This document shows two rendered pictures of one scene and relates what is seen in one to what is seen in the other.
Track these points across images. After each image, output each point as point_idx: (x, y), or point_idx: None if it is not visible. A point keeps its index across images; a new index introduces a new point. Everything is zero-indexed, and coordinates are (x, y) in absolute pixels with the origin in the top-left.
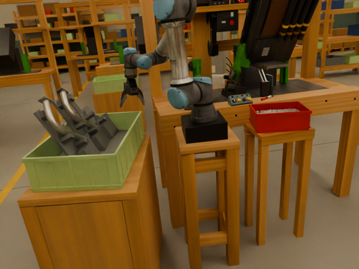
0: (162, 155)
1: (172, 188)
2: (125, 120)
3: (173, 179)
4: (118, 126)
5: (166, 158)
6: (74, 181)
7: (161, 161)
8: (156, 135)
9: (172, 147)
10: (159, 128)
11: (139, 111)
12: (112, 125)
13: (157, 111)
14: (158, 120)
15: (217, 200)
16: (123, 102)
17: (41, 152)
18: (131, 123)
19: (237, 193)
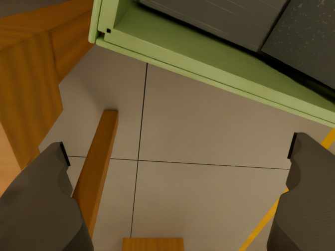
0: (102, 147)
1: (91, 3)
2: (234, 59)
3: (79, 4)
4: (261, 63)
5: (71, 14)
6: None
7: (107, 139)
8: (99, 181)
9: (30, 17)
10: (88, 192)
11: (113, 18)
12: (325, 32)
13: (19, 156)
14: (41, 122)
15: None
16: (299, 156)
17: None
18: (192, 37)
19: None
